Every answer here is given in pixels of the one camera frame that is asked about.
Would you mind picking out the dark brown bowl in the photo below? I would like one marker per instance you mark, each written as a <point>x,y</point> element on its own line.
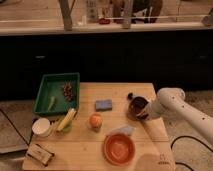
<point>136,105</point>

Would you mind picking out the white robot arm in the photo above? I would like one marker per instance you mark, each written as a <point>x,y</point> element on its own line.
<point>173,99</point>

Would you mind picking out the blue sponge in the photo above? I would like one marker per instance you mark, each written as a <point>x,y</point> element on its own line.
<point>103,105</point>

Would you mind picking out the black white brush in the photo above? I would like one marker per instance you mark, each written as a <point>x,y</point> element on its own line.
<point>130,96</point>

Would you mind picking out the orange peach fruit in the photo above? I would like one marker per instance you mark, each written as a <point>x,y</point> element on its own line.
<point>95,121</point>

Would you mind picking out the bunch of dark grapes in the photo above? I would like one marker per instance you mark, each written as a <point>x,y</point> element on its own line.
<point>67,91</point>

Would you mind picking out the green plastic tray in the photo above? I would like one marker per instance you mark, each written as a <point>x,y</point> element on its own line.
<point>51,85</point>

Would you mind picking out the light blue cloth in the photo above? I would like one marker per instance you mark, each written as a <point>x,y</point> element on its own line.
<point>128,130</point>

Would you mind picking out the green vegetable piece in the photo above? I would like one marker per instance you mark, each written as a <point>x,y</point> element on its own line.
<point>51,103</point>

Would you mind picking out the red object on counter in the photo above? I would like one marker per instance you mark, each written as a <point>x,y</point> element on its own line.
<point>103,21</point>

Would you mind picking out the orange bowl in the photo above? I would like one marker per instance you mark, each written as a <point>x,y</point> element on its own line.
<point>118,149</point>

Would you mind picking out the white cup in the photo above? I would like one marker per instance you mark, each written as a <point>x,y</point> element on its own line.
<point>42,127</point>

